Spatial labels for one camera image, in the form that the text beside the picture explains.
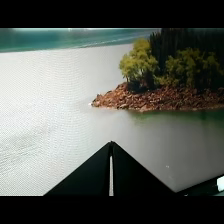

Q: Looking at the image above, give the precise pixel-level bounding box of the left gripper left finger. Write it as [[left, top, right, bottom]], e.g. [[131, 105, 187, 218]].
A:
[[44, 141, 112, 197]]

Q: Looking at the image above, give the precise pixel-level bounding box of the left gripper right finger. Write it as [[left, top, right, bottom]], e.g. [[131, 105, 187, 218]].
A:
[[111, 141, 177, 197]]

